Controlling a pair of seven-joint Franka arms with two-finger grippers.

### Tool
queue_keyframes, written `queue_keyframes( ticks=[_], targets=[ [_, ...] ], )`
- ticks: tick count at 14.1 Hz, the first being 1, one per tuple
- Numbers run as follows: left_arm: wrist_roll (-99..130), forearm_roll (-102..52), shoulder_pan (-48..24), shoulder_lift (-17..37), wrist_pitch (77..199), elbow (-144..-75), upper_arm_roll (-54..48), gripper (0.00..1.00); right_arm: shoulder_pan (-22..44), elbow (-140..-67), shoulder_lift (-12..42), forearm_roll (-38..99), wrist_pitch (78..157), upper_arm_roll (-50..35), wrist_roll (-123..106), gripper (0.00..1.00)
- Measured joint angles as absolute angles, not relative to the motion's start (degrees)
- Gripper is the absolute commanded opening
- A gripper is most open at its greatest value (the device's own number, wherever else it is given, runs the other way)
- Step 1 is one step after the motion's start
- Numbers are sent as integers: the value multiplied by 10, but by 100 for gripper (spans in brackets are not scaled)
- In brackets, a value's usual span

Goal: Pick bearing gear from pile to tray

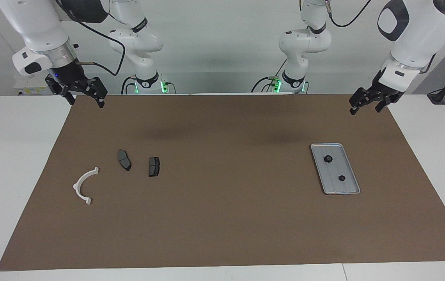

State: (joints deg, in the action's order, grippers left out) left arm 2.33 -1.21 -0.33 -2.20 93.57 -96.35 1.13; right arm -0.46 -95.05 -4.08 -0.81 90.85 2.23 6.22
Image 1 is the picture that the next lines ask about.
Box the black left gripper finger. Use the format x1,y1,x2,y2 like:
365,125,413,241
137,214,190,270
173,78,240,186
349,88,375,116
375,96,394,113

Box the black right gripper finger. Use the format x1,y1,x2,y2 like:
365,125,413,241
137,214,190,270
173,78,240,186
78,77,108,108
47,76,75,105

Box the silver metal tray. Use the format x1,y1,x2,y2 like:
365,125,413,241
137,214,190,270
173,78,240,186
310,143,361,195

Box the white box yellow labels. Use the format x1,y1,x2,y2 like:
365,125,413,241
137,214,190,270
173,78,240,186
14,75,51,96

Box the long dark brake pad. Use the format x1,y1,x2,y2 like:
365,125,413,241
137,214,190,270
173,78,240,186
117,149,132,172

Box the brown table mat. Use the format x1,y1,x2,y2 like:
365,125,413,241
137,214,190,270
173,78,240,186
0,93,445,271

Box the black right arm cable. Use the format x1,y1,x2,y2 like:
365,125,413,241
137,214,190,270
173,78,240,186
76,18,127,76

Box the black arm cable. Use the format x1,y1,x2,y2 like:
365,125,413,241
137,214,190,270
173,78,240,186
326,0,373,28
76,18,127,76

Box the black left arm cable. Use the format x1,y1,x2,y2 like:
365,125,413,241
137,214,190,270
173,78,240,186
326,0,373,28

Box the white half ring bracket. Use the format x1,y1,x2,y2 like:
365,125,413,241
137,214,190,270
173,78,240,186
73,167,99,206

